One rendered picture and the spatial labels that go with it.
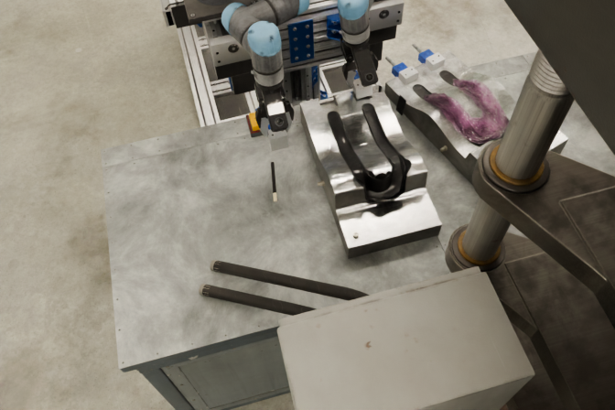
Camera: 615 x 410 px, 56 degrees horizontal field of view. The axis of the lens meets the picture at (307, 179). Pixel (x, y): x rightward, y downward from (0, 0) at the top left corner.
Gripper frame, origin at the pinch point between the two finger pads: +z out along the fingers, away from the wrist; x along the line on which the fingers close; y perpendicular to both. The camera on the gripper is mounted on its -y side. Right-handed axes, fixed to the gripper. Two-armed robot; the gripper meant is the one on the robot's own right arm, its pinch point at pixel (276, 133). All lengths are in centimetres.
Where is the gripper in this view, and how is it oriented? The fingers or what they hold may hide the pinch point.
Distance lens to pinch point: 163.0
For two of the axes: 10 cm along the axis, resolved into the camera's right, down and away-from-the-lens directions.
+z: 0.3, 5.6, 8.3
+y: -2.6, -8.0, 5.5
